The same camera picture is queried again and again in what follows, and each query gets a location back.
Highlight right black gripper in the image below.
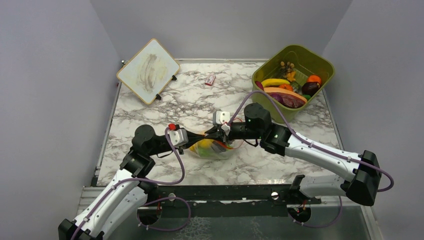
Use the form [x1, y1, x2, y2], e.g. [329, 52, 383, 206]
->
[204, 122, 262, 146]

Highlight yellow toy bell pepper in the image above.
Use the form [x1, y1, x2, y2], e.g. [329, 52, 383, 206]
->
[189, 139, 214, 154]

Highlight clear zip top bag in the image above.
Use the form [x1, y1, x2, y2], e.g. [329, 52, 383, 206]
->
[188, 139, 244, 160]

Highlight black toy fruit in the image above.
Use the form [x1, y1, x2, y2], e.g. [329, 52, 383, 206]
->
[211, 141, 227, 154]

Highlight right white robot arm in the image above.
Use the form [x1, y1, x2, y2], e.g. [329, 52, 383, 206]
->
[206, 103, 382, 206]

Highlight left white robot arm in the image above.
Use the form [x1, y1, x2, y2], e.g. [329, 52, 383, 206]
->
[58, 124, 213, 240]

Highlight small red white box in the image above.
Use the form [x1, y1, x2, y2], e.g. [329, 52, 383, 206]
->
[205, 74, 216, 86]

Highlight yellow toy banana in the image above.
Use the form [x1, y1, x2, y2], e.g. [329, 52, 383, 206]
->
[261, 78, 291, 88]

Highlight red toy steak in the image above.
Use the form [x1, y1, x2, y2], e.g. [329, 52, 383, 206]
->
[269, 92, 306, 109]

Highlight small orange toy pumpkin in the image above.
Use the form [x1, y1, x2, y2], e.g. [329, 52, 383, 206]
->
[279, 84, 294, 92]

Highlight dark twig with brown nuts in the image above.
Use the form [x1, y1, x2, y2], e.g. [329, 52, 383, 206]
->
[280, 61, 295, 74]

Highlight orange toy tangerine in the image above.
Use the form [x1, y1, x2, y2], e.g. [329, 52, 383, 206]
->
[307, 74, 322, 85]

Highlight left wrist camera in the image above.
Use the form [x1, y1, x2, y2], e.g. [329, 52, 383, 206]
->
[168, 123, 189, 148]

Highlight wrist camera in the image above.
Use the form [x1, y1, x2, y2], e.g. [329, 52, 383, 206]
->
[212, 111, 231, 135]
[168, 123, 189, 148]

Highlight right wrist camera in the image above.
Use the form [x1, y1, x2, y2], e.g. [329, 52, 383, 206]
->
[212, 111, 231, 135]

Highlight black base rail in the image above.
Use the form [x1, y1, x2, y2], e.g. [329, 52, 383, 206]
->
[137, 184, 321, 223]

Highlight small whiteboard with wooden frame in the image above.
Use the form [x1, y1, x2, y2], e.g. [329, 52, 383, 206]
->
[116, 38, 180, 105]

